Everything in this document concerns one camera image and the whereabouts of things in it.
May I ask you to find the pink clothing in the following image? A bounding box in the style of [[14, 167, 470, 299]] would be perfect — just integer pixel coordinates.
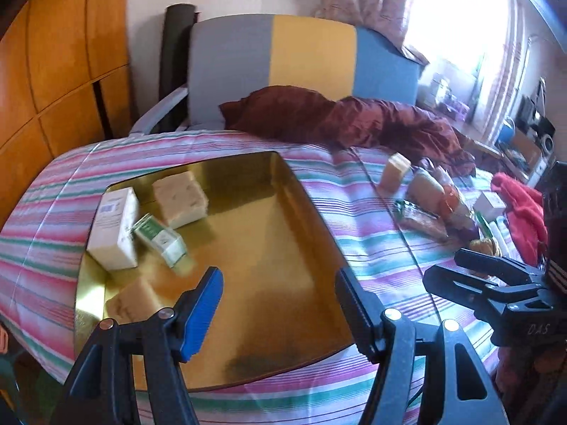
[[494, 345, 567, 425]]

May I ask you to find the pink floral curtain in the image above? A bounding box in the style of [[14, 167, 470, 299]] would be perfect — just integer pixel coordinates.
[[314, 0, 426, 49]]

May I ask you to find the yellow soap block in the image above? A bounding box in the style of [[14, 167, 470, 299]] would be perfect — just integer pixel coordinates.
[[380, 153, 412, 193]]

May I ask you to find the speckled beige soap block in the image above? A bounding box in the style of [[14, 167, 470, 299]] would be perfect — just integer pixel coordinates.
[[152, 171, 209, 230]]

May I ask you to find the striped bedsheet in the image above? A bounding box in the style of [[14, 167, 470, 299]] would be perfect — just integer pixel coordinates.
[[0, 129, 545, 425]]

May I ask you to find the orange wooden wardrobe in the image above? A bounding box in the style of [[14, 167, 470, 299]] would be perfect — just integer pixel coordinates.
[[0, 0, 134, 231]]

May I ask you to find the purple box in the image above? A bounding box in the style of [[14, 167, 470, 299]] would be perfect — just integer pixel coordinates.
[[443, 97, 470, 120]]

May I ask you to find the maroon duvet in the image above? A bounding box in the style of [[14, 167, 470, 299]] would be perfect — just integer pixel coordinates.
[[219, 85, 477, 175]]

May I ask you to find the golden metal tray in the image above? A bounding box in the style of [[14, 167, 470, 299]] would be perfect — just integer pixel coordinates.
[[73, 151, 355, 395]]

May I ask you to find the green striped small box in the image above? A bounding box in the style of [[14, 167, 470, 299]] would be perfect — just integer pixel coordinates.
[[133, 213, 189, 268]]

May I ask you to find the white box on sill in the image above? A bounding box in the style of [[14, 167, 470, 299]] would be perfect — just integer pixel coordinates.
[[421, 71, 453, 107]]

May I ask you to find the white printed carton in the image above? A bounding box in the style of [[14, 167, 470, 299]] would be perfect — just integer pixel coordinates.
[[473, 191, 506, 222]]

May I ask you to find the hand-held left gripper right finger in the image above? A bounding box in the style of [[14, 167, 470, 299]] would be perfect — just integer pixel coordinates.
[[335, 268, 510, 425]]

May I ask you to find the beige sock roll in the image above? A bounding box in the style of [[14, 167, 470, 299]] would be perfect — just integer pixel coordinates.
[[406, 170, 446, 209]]

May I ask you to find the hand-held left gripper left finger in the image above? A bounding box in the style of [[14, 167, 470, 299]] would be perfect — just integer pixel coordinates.
[[51, 266, 224, 425]]

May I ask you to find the black speaker set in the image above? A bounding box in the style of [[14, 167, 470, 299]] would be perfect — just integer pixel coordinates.
[[518, 95, 556, 151]]

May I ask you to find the white box with label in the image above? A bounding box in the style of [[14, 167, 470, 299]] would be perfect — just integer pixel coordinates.
[[86, 187, 140, 272]]

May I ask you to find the pink striped curtain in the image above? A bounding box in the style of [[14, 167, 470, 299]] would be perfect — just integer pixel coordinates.
[[481, 0, 532, 142]]

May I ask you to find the red cloth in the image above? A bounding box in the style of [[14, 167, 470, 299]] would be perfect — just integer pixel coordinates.
[[491, 172, 550, 266]]

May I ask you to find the wooden desk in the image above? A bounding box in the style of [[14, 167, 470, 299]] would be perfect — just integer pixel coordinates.
[[461, 119, 554, 182]]

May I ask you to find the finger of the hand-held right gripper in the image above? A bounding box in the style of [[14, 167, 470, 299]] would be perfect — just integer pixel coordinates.
[[423, 266, 523, 319], [454, 248, 545, 288]]

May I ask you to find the grey yellow blue headboard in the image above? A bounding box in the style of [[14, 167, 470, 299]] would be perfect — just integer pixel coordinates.
[[128, 14, 421, 136]]

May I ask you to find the green-edged cracker packet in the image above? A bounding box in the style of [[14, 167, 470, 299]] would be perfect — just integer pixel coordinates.
[[394, 199, 450, 242]]

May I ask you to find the plain beige soap block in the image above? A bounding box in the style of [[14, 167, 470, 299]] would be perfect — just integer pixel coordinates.
[[105, 277, 162, 324]]

